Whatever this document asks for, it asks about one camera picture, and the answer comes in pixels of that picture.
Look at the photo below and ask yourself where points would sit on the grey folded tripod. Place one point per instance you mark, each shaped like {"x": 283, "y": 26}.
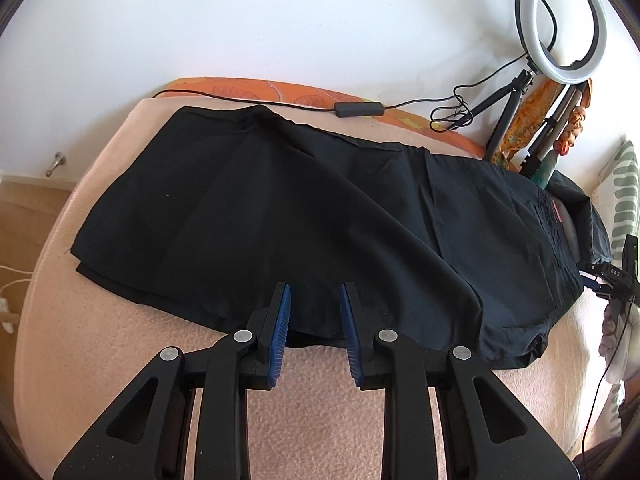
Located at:
{"x": 551, "y": 128}

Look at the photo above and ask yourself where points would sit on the green white patterned pillow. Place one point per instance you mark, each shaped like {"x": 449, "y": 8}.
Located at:
{"x": 617, "y": 198}

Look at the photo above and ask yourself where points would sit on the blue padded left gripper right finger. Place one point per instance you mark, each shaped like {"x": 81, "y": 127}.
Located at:
{"x": 365, "y": 362}

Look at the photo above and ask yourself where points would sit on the orange floral bed sheet mattress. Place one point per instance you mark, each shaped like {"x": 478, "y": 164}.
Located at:
{"x": 78, "y": 345}

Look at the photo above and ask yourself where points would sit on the dark folded clothes pile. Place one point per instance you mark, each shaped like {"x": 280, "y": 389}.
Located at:
{"x": 586, "y": 232}

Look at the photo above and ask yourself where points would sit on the metal door stopper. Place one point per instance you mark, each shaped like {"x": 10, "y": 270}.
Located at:
{"x": 58, "y": 161}

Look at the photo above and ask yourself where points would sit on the black pants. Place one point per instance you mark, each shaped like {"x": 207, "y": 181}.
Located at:
{"x": 222, "y": 205}

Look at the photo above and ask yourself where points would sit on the white power strip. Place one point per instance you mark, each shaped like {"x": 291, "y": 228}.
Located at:
{"x": 7, "y": 318}

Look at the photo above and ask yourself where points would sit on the grey gloved right hand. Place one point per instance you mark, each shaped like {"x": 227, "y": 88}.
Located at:
{"x": 620, "y": 342}

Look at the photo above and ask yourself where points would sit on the black mini tripod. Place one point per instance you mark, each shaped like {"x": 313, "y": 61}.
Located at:
{"x": 514, "y": 92}

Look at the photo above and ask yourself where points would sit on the orange knotted fabric garland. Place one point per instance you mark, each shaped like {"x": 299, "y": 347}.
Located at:
{"x": 560, "y": 146}

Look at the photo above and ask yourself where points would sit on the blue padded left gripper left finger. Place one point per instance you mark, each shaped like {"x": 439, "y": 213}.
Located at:
{"x": 270, "y": 329}

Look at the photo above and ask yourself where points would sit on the orange floral scarf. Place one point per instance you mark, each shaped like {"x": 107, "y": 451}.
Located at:
{"x": 529, "y": 118}

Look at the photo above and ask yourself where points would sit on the white ring light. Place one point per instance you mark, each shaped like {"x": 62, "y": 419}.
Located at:
{"x": 539, "y": 57}

